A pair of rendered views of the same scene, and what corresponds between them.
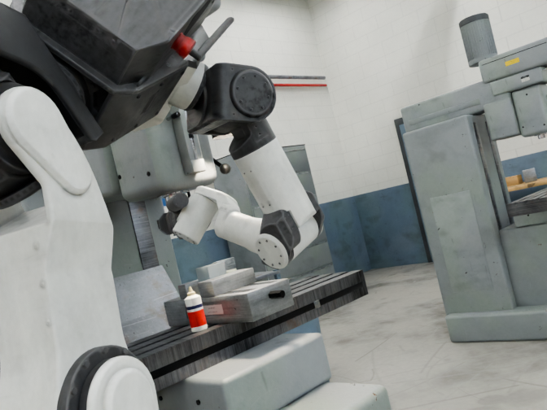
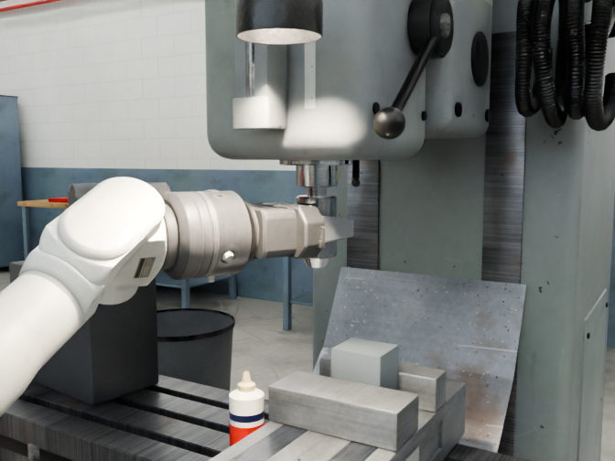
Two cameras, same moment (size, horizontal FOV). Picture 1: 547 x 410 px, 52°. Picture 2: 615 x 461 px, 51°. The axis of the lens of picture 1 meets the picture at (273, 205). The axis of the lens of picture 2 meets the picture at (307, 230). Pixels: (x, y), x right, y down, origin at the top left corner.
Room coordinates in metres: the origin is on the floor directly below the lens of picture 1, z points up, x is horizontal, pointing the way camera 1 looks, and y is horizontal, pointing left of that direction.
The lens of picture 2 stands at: (1.30, -0.47, 1.31)
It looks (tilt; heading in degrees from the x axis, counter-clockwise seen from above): 6 degrees down; 77
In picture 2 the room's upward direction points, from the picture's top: straight up
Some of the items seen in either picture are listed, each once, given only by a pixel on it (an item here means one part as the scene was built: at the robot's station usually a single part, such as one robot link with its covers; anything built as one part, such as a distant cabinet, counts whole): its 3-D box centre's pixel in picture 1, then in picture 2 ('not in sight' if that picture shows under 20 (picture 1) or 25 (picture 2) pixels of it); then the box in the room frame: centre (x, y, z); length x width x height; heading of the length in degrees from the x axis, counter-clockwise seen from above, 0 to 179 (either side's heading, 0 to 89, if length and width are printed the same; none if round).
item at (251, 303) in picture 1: (224, 295); (352, 430); (1.51, 0.18, 1.01); 0.35 x 0.15 x 0.11; 46
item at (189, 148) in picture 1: (185, 132); (260, 20); (1.41, 0.17, 1.45); 0.04 x 0.04 x 0.21; 46
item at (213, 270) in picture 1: (212, 276); (364, 371); (1.53, 0.20, 1.07); 0.06 x 0.05 x 0.06; 136
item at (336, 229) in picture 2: not in sight; (331, 229); (1.50, 0.22, 1.23); 0.06 x 0.02 x 0.03; 21
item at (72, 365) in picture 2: not in sight; (82, 318); (1.19, 0.59, 1.06); 0.22 x 0.12 x 0.20; 129
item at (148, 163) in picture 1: (158, 134); (318, 16); (1.49, 0.25, 1.47); 0.21 x 0.19 x 0.32; 136
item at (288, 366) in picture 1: (216, 376); not in sight; (1.49, 0.25, 0.82); 0.50 x 0.35 x 0.12; 46
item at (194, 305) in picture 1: (194, 308); (246, 416); (1.40, 0.25, 1.01); 0.04 x 0.04 x 0.11
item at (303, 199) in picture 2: not in sight; (316, 199); (1.49, 0.25, 1.26); 0.05 x 0.05 x 0.01
